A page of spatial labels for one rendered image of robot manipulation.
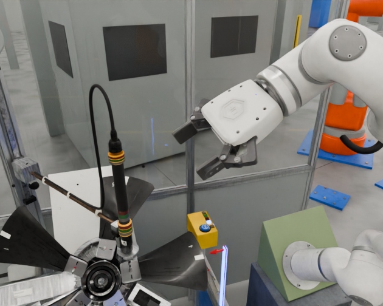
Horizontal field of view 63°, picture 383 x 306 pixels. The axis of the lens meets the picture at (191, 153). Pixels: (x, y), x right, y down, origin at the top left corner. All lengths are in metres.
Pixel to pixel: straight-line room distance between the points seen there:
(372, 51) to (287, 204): 1.91
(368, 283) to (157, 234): 1.28
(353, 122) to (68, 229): 3.94
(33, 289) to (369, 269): 1.08
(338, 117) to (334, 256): 3.54
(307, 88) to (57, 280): 1.05
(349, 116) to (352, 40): 4.17
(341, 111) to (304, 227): 3.26
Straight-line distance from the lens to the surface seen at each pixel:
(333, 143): 4.70
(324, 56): 0.45
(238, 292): 2.63
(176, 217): 1.97
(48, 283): 1.28
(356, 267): 1.11
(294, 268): 1.40
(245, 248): 2.39
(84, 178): 1.39
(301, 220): 1.48
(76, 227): 1.38
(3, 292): 1.32
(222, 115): 0.50
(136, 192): 1.13
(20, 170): 1.45
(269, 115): 0.48
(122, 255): 1.07
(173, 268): 1.14
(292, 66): 0.51
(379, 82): 0.47
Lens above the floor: 2.03
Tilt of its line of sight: 27 degrees down
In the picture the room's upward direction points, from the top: straight up
